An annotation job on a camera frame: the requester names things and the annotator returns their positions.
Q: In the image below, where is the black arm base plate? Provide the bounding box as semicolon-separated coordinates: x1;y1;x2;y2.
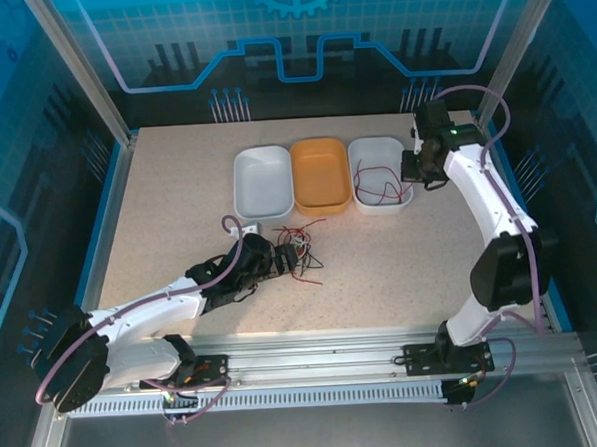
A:
137;353;232;392
402;339;496;378

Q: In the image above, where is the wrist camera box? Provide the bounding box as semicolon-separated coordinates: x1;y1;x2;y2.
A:
226;219;263;238
409;112;425;154

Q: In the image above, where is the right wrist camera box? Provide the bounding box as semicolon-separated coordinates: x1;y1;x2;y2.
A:
409;112;425;154

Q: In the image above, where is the black cable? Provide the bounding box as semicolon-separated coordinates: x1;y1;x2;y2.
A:
279;241;322;278
297;249;327;276

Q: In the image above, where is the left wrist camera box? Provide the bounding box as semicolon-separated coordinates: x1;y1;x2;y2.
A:
226;219;263;238

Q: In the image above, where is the aluminium table side rail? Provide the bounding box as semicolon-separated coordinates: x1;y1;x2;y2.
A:
472;107;559;338
58;131;149;360

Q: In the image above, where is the white plastic tray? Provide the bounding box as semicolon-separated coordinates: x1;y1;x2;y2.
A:
230;143;296;223
346;135;415;218

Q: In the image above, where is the aluminium mounting rail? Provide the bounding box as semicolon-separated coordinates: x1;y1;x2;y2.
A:
48;316;582;398

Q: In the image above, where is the orange plastic tray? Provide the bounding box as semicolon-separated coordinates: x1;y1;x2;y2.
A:
288;136;354;219

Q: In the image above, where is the red cable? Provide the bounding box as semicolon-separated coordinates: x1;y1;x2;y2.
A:
353;163;414;207
271;216;331;289

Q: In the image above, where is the aluminium frame post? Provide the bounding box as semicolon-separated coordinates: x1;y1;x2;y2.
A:
21;0;138;151
469;0;575;128

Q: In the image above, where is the white slotted cable duct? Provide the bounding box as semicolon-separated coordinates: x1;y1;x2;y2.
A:
66;379;448;423

